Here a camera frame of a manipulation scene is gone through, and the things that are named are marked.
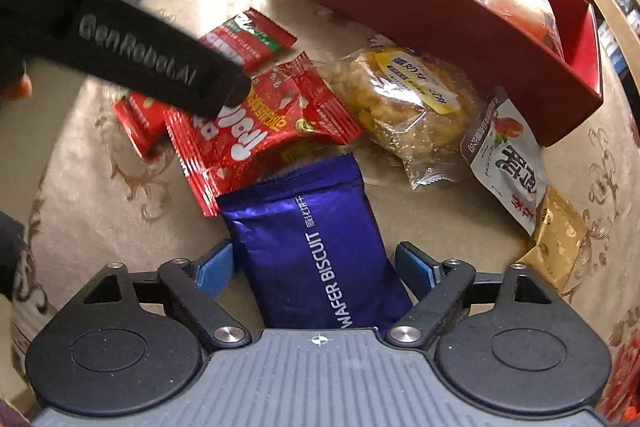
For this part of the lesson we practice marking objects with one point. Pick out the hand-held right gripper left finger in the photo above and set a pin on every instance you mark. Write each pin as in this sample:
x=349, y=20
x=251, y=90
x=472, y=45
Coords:
x=215, y=267

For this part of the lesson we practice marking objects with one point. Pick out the red cardboard box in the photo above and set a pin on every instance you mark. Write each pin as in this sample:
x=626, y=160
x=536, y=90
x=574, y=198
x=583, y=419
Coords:
x=400, y=7

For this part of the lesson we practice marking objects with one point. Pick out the person's left hand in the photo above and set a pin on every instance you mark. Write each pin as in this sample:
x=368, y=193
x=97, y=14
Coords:
x=17, y=87

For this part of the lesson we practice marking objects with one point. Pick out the clear-wrapped round yellow pastry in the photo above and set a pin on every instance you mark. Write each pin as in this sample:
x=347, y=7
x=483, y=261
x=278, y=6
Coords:
x=515, y=2

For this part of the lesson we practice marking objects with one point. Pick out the gold candy packet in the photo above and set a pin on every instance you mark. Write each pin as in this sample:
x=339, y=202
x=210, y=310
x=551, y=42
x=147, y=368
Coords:
x=555, y=237

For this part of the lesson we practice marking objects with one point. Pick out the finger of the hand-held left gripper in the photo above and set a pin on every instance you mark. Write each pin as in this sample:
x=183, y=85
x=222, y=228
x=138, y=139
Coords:
x=234, y=92

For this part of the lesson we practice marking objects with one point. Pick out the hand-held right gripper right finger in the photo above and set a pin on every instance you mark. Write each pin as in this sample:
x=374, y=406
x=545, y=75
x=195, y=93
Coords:
x=417, y=267

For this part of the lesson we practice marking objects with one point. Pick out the large red snack packet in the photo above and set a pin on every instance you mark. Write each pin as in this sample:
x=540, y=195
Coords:
x=280, y=127

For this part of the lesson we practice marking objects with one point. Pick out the small red snack packet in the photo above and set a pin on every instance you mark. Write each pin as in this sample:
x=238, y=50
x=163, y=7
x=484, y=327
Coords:
x=250, y=37
x=140, y=124

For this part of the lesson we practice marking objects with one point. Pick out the clear-wrapped crispy golden cake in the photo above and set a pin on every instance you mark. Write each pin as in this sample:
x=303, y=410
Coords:
x=400, y=107

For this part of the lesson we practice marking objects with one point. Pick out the white jujube snack packet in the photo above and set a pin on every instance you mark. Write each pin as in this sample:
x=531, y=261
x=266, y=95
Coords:
x=505, y=157

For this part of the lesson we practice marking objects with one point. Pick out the person's dark clothing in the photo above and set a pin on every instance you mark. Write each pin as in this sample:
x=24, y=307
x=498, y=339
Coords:
x=10, y=257

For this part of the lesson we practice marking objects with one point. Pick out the purple wafer biscuit packet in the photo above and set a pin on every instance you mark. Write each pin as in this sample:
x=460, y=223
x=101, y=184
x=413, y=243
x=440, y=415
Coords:
x=310, y=257

